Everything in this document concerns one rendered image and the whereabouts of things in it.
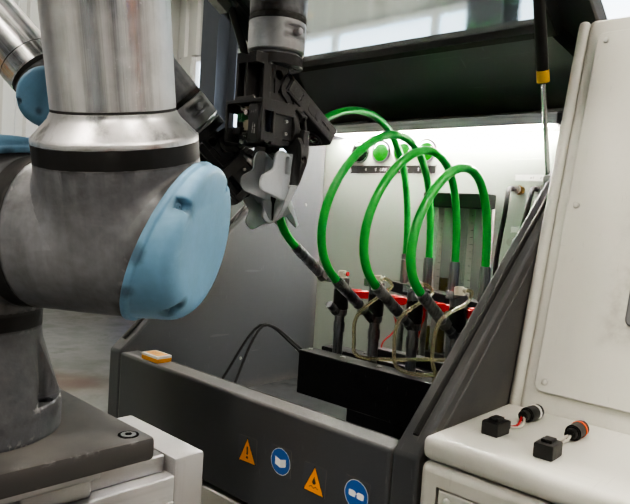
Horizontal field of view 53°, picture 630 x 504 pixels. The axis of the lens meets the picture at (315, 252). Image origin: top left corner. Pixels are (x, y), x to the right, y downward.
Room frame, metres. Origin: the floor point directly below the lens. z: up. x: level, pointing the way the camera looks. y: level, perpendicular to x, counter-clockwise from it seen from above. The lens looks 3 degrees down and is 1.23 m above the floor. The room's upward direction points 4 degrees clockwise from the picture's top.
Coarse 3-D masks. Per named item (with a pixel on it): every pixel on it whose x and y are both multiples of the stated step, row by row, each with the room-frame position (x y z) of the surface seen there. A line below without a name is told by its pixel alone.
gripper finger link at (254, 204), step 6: (246, 198) 1.02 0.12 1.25; (252, 198) 1.03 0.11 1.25; (258, 198) 1.03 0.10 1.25; (246, 204) 1.02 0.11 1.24; (252, 204) 1.03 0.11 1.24; (258, 204) 1.04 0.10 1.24; (252, 210) 1.03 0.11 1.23; (258, 210) 1.04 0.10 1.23; (252, 216) 1.03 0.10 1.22; (258, 216) 1.03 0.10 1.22; (246, 222) 1.02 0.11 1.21; (252, 222) 1.03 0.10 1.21; (258, 222) 1.03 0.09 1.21; (264, 222) 1.04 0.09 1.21; (276, 222) 1.05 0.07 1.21; (252, 228) 1.03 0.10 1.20
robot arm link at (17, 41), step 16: (0, 0) 0.81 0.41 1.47; (0, 16) 0.80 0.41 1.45; (16, 16) 0.81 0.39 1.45; (0, 32) 0.79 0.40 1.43; (16, 32) 0.80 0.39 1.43; (32, 32) 0.81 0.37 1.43; (0, 48) 0.79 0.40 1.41; (16, 48) 0.79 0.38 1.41; (32, 48) 0.80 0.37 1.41; (0, 64) 0.80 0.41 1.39; (16, 64) 0.79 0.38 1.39; (32, 64) 0.79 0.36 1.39; (16, 80) 0.80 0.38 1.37; (32, 80) 0.77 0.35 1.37; (16, 96) 0.77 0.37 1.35; (32, 96) 0.77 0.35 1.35; (32, 112) 0.77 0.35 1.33; (48, 112) 0.77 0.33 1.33
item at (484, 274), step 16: (448, 176) 0.94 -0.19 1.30; (480, 176) 1.01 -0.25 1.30; (432, 192) 0.91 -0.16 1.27; (480, 192) 1.03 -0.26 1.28; (416, 224) 0.89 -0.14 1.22; (416, 240) 0.88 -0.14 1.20; (416, 272) 0.89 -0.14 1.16; (480, 272) 1.05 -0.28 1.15; (416, 288) 0.90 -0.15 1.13; (480, 288) 1.05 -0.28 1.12; (432, 304) 0.92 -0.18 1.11; (448, 320) 0.96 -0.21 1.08
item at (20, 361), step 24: (24, 312) 0.49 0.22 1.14; (0, 336) 0.47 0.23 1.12; (24, 336) 0.49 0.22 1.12; (0, 360) 0.47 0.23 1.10; (24, 360) 0.48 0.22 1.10; (48, 360) 0.52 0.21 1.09; (0, 384) 0.46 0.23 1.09; (24, 384) 0.48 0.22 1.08; (48, 384) 0.52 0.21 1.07; (0, 408) 0.46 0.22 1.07; (24, 408) 0.47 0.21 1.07; (48, 408) 0.50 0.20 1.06; (0, 432) 0.46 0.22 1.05; (24, 432) 0.47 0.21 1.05; (48, 432) 0.50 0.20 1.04
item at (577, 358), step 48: (576, 48) 0.98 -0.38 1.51; (624, 48) 0.93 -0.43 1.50; (576, 96) 0.97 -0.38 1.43; (624, 96) 0.91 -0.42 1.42; (576, 144) 0.94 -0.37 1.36; (624, 144) 0.89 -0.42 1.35; (576, 192) 0.92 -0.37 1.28; (624, 192) 0.87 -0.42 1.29; (576, 240) 0.90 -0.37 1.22; (624, 240) 0.86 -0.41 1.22; (576, 288) 0.88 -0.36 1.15; (624, 288) 0.84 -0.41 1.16; (528, 336) 0.90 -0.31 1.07; (576, 336) 0.86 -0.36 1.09; (624, 336) 0.82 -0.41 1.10; (528, 384) 0.88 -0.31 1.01; (576, 384) 0.84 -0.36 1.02; (624, 384) 0.80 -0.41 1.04; (624, 432) 0.79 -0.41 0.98; (432, 480) 0.72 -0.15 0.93; (480, 480) 0.68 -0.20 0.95
